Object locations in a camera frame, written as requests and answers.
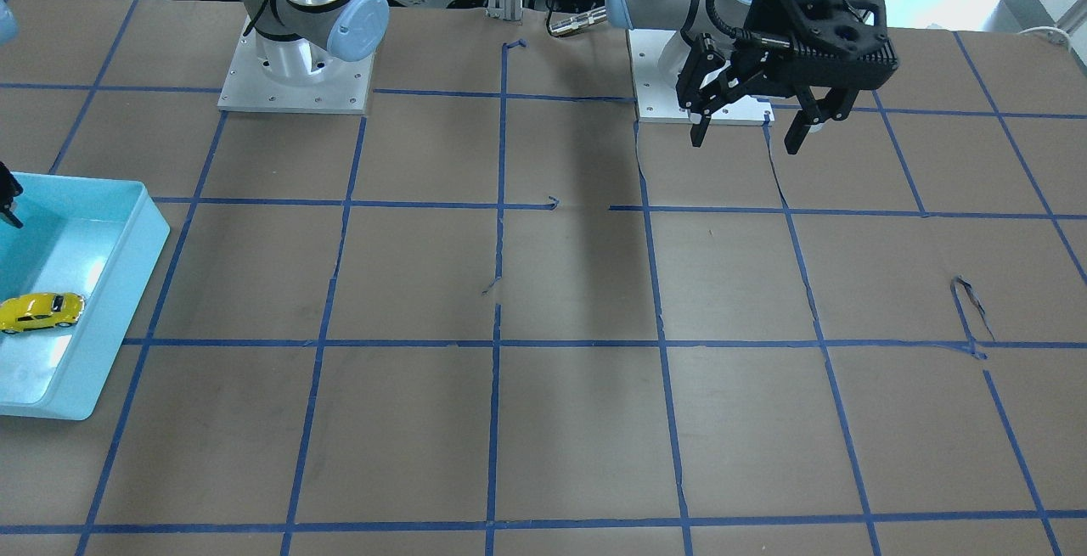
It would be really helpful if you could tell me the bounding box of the yellow beetle toy car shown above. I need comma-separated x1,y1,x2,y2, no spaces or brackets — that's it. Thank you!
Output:
1,292,86,334

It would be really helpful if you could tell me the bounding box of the turquoise plastic storage bin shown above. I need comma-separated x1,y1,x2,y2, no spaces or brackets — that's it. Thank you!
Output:
1,172,170,421

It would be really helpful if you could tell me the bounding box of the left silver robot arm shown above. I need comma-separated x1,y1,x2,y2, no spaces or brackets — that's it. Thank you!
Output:
605,0,899,155

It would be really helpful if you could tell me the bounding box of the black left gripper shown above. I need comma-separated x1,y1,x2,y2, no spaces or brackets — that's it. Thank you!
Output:
675,0,899,156

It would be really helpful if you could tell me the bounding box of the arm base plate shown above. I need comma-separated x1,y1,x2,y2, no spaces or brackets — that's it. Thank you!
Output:
627,30,775,126
217,30,375,115

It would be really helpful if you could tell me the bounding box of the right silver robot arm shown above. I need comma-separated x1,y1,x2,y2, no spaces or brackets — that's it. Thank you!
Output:
3,0,391,222

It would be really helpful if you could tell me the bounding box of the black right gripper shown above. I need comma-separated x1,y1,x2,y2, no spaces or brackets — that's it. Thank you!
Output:
0,162,24,228

